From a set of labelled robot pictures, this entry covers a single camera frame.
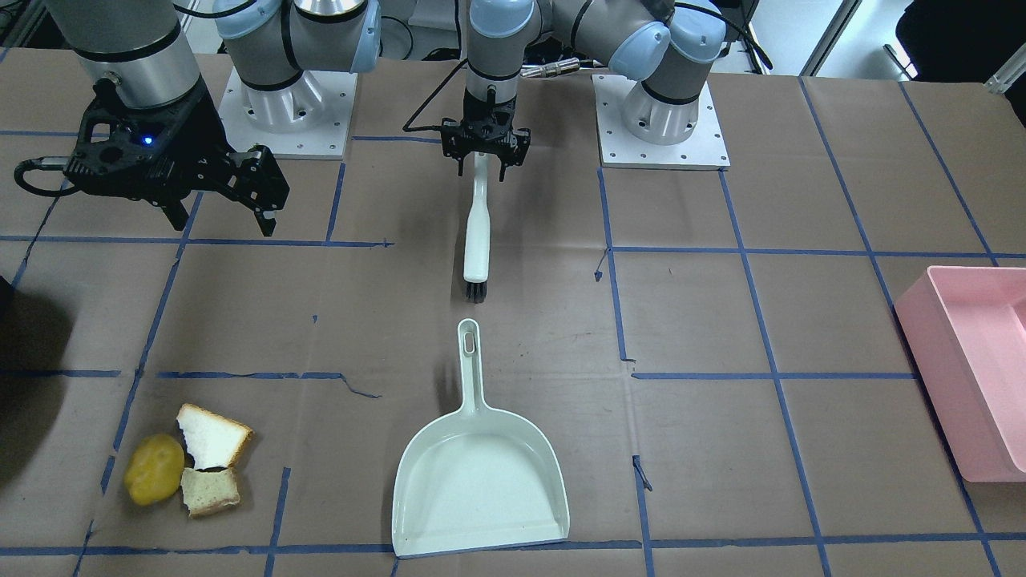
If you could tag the large bread slice piece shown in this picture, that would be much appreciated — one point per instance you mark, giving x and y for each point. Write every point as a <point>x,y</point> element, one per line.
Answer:
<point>213,441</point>

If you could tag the pale green dustpan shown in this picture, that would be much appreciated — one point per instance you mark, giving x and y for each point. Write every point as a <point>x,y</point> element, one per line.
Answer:
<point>479,477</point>

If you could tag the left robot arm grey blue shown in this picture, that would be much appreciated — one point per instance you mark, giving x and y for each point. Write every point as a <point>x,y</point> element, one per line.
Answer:
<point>666,46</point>

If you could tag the white hand brush black bristles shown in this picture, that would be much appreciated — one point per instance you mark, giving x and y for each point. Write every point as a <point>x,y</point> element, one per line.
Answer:
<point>478,234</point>

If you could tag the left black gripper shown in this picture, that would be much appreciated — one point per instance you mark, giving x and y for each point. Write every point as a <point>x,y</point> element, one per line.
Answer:
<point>454,143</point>

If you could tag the pink plastic bin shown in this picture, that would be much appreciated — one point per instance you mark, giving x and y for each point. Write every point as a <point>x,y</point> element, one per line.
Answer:
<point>965,329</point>

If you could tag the small bread slice piece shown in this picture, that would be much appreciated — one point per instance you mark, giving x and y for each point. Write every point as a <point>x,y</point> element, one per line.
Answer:
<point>208,492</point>

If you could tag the yellow potato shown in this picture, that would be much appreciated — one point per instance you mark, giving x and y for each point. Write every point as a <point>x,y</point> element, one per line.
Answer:
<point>154,471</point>

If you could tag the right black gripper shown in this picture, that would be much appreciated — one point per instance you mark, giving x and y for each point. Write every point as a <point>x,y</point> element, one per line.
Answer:
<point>207,136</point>

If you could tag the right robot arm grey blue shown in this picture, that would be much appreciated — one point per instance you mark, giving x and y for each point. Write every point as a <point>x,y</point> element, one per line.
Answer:
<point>141,46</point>

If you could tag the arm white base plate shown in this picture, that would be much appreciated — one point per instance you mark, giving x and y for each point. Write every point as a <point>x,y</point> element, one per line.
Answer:
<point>321,120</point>
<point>638,133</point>

